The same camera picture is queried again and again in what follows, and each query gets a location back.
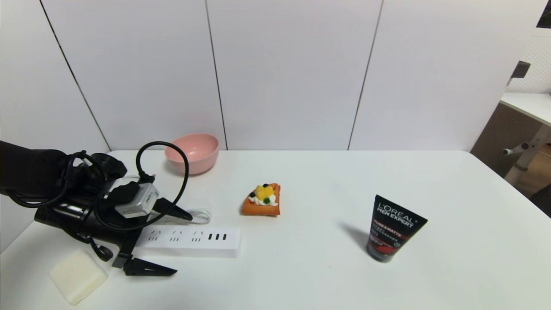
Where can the dark wall-mounted box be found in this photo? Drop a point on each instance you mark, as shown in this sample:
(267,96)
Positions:
(520,69)

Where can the brown desk panel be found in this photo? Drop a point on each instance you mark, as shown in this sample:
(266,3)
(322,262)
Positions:
(499,133)

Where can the white power strip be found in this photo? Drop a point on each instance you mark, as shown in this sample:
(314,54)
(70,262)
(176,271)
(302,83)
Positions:
(193,242)

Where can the white desk top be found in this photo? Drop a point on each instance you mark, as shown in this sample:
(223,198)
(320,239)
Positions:
(531,105)

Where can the white desk leg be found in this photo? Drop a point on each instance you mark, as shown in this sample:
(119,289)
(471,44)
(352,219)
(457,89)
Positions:
(527,155)

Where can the black L'Oreal face wash tube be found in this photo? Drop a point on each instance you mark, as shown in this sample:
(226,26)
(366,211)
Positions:
(392,229)

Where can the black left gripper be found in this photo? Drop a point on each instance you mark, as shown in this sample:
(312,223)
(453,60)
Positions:
(128,244)

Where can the cream soap bar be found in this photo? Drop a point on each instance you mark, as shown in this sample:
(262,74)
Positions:
(77,275)

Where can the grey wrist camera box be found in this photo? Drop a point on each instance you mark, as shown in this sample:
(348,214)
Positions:
(138,200)

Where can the toy fruit toast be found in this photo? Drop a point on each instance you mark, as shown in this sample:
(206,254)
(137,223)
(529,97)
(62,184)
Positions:
(262,202)

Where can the pink bowl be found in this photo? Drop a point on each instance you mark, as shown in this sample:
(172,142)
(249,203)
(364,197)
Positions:
(199,153)

